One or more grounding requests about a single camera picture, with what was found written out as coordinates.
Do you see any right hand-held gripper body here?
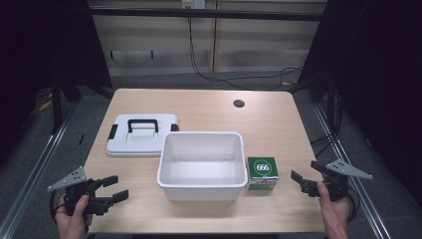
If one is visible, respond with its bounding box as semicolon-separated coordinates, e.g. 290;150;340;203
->
300;159;373;202

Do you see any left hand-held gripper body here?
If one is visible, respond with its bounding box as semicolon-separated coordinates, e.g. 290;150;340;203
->
47;166;115;217

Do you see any person's right hand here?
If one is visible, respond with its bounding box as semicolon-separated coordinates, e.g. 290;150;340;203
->
316;181;351;239

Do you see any person's left hand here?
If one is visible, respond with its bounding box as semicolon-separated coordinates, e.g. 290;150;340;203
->
54;194;95;239

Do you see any green and white carton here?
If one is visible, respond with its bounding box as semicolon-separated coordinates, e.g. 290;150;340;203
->
245;156;280;192

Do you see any black metal stand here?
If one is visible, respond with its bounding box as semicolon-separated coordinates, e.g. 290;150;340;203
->
50;74;65;134

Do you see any white plastic storage box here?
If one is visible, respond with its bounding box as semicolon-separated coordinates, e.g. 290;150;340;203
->
156;130;249;202

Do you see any yellow floor tape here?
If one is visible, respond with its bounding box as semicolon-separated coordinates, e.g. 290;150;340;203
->
38;99;54;112

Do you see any black curtain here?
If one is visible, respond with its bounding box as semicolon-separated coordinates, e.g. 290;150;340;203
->
297;0;422;208
0;0;113;167

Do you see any black horizontal bar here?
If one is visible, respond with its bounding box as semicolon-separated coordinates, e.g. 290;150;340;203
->
89;7;327;23

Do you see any metal floor rail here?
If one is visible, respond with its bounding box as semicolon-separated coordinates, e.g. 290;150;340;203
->
313;104;393;239
0;108;78;239

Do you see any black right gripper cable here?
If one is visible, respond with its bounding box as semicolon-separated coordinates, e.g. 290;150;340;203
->
344;186;361;224

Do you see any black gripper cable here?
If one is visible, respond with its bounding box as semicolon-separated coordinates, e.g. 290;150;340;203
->
344;186;361;224
49;190;68;224

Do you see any bundle of black floor cables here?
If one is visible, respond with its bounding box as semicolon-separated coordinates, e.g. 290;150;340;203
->
310;88;344;158

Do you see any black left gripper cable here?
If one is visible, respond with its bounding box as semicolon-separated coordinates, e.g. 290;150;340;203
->
49;190;68;224

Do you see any white lid with black handle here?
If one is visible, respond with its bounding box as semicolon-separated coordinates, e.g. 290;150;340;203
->
105;114;180;158

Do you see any long black wall cable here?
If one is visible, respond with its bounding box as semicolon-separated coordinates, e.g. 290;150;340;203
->
187;17;304;92

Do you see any white wall socket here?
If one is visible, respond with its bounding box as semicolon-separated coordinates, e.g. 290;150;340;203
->
181;0;207;10

